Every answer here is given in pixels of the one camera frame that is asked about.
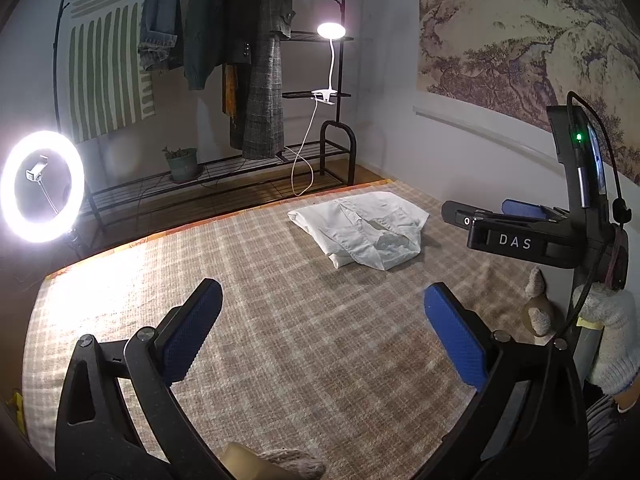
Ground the white lamp cable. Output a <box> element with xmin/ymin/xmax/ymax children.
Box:
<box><xmin>291</xmin><ymin>102</ymin><xmax>321</xmax><ymax>197</ymax></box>

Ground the beige checked blanket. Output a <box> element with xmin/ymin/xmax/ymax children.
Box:
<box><xmin>22</xmin><ymin>180</ymin><xmax>576</xmax><ymax>480</ymax></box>

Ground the phone clamp holder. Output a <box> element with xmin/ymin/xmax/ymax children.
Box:
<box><xmin>25</xmin><ymin>156</ymin><xmax>58</xmax><ymax>216</ymax></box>

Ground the blue denim jacket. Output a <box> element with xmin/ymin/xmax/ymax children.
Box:
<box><xmin>137</xmin><ymin>0</ymin><xmax>183</xmax><ymax>73</ymax></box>

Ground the person's right hand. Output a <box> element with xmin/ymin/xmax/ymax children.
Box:
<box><xmin>523</xmin><ymin>266</ymin><xmax>640</xmax><ymax>397</ymax></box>

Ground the potted plant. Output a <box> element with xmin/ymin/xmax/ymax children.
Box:
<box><xmin>161</xmin><ymin>146</ymin><xmax>199</xmax><ymax>183</ymax></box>

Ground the person's right forearm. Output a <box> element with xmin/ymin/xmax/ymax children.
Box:
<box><xmin>585</xmin><ymin>392</ymin><xmax>640</xmax><ymax>466</ymax></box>

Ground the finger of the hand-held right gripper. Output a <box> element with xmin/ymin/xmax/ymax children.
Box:
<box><xmin>442</xmin><ymin>200</ymin><xmax>502</xmax><ymax>234</ymax></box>
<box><xmin>501</xmin><ymin>199</ymin><xmax>571</xmax><ymax>222</ymax></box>

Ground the ring light on stand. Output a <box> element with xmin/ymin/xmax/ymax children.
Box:
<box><xmin>0</xmin><ymin>130</ymin><xmax>91</xmax><ymax>261</ymax></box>

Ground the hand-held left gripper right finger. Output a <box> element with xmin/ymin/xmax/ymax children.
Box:
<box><xmin>415</xmin><ymin>282</ymin><xmax>588</xmax><ymax>480</ymax></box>

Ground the yellow scarf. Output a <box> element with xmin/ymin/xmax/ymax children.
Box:
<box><xmin>222</xmin><ymin>62</ymin><xmax>238</xmax><ymax>121</ymax></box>

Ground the white clip lamp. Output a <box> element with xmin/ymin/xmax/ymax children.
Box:
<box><xmin>311</xmin><ymin>22</ymin><xmax>347</xmax><ymax>107</ymax></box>

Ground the black metal clothes rack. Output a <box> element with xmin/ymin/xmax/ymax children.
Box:
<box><xmin>52</xmin><ymin>0</ymin><xmax>357</xmax><ymax>233</ymax></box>

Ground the dark green jacket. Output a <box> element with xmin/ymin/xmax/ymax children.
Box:
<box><xmin>182</xmin><ymin>0</ymin><xmax>223</xmax><ymax>92</ymax></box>

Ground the white long-sleeved shirt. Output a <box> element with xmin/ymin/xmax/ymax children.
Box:
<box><xmin>287</xmin><ymin>192</ymin><xmax>431</xmax><ymax>272</ymax></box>

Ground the green striped wall hanging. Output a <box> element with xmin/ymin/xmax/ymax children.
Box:
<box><xmin>65</xmin><ymin>0</ymin><xmax>158</xmax><ymax>143</ymax></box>

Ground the person's left hand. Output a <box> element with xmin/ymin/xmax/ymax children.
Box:
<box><xmin>257</xmin><ymin>449</ymin><xmax>327</xmax><ymax>480</ymax></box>

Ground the black coat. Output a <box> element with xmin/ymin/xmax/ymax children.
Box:
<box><xmin>217</xmin><ymin>0</ymin><xmax>261</xmax><ymax>66</ymax></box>

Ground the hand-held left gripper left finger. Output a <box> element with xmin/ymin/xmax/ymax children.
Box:
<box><xmin>55</xmin><ymin>278</ymin><xmax>236</xmax><ymax>480</ymax></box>

